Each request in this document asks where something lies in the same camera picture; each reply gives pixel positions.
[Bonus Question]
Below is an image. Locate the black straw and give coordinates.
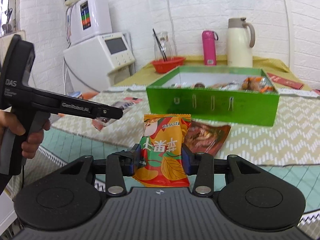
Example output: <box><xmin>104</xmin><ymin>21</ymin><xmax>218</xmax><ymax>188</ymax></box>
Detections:
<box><xmin>152</xmin><ymin>29</ymin><xmax>168</xmax><ymax>61</ymax></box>

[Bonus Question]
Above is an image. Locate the clear glass carafe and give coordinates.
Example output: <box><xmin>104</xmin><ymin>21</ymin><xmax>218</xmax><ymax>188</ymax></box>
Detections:
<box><xmin>153</xmin><ymin>31</ymin><xmax>174</xmax><ymax>60</ymax></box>

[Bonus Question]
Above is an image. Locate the white machine with screen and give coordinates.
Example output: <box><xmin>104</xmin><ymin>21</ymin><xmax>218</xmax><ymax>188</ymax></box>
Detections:
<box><xmin>63</xmin><ymin>32</ymin><xmax>135</xmax><ymax>93</ymax></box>

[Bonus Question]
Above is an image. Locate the red envelope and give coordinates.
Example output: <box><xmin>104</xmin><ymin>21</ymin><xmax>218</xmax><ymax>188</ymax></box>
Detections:
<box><xmin>267</xmin><ymin>73</ymin><xmax>304</xmax><ymax>90</ymax></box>

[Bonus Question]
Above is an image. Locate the green cardboard box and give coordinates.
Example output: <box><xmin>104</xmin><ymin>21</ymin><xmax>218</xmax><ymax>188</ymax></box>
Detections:
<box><xmin>146</xmin><ymin>66</ymin><xmax>279</xmax><ymax>126</ymax></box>

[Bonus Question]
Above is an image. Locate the person's left hand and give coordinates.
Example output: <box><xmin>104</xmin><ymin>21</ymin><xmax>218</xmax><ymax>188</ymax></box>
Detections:
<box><xmin>0</xmin><ymin>109</ymin><xmax>52</xmax><ymax>159</ymax></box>

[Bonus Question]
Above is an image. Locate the pink water bottle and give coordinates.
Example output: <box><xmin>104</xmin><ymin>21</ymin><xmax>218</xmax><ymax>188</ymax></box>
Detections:
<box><xmin>202</xmin><ymin>30</ymin><xmax>219</xmax><ymax>66</ymax></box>

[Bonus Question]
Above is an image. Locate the clear red candy packet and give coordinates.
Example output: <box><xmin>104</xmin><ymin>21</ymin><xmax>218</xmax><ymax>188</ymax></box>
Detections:
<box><xmin>92</xmin><ymin>97</ymin><xmax>143</xmax><ymax>131</ymax></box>

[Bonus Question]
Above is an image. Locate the white thermos jug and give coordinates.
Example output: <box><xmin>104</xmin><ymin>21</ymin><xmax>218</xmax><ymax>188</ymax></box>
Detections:
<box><xmin>227</xmin><ymin>17</ymin><xmax>255</xmax><ymax>68</ymax></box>

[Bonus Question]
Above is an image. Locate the red plastic basket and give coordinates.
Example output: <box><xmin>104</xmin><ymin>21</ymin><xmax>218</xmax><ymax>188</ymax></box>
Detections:
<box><xmin>151</xmin><ymin>56</ymin><xmax>186</xmax><ymax>74</ymax></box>

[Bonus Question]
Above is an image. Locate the yellow tablecloth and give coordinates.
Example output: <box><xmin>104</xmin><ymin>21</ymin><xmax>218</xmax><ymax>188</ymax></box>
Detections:
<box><xmin>115</xmin><ymin>55</ymin><xmax>312</xmax><ymax>91</ymax></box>

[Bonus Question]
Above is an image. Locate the white water purifier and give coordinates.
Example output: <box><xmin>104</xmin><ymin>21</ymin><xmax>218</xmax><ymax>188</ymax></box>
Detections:
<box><xmin>67</xmin><ymin>0</ymin><xmax>112</xmax><ymax>45</ymax></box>

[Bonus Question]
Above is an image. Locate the brown snack packet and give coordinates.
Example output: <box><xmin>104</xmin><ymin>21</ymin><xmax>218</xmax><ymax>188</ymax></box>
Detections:
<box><xmin>184</xmin><ymin>121</ymin><xmax>231</xmax><ymax>156</ymax></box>

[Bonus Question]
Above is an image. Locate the orange nut snack packet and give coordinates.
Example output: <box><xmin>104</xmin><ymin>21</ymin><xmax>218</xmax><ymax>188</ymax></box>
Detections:
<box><xmin>241</xmin><ymin>77</ymin><xmax>274</xmax><ymax>93</ymax></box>

